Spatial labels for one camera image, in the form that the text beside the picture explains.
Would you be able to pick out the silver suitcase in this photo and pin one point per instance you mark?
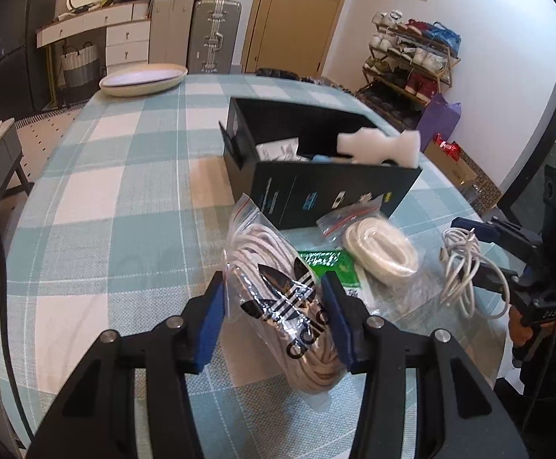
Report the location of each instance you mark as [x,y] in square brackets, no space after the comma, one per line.
[213,38]

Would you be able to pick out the green packet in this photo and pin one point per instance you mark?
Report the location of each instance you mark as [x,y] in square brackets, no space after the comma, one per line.
[328,260]

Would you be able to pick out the open cardboard box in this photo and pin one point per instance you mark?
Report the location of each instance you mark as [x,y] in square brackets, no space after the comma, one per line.
[469,177]

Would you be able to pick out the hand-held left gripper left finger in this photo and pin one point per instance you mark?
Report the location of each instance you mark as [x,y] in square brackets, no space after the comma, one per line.
[208,330]

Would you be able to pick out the person's right hand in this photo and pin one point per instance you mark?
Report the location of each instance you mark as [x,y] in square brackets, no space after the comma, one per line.
[516,327]

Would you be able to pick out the woven basket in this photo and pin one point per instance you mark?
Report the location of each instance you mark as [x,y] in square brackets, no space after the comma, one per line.
[79,69]

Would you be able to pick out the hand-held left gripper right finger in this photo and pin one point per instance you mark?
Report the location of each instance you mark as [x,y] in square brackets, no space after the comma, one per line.
[342,325]

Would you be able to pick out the white foam piece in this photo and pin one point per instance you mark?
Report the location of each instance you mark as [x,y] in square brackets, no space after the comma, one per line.
[378,146]

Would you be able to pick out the blue bag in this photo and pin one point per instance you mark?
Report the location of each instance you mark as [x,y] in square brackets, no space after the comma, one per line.
[443,36]

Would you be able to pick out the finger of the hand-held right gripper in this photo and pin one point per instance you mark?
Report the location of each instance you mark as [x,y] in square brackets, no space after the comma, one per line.
[490,277]
[469,229]

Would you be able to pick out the bagged white laces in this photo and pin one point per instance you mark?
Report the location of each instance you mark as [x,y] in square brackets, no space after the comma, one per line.
[278,296]

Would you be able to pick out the plaid tablecloth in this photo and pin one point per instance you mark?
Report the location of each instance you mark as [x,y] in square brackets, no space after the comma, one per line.
[139,191]

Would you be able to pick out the grey refrigerator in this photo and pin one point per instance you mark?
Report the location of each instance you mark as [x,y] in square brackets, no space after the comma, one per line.
[15,57]

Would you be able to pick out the white dresser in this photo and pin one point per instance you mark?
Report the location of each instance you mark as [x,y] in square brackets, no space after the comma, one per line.
[125,33]

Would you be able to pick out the light blue cloth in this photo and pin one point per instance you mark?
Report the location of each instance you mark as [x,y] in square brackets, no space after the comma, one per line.
[330,157]

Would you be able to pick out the purple bag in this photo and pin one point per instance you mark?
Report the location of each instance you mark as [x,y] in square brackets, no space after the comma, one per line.
[440,124]

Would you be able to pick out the red packets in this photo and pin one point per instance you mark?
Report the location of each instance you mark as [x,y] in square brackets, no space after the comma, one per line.
[446,148]

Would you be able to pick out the beige door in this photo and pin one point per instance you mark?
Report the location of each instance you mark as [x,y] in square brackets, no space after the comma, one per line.
[297,19]

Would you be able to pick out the oval cream plate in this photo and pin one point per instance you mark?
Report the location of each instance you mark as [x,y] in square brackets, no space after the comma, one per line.
[142,79]

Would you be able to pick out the group of assorted shoes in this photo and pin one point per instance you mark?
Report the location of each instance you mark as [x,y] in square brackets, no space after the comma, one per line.
[402,57]

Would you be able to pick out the wooden shoe rack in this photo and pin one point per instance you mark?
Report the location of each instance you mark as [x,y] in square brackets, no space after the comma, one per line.
[450,64]

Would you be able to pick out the black cardboard box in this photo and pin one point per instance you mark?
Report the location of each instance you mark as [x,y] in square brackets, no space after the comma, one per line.
[278,191]

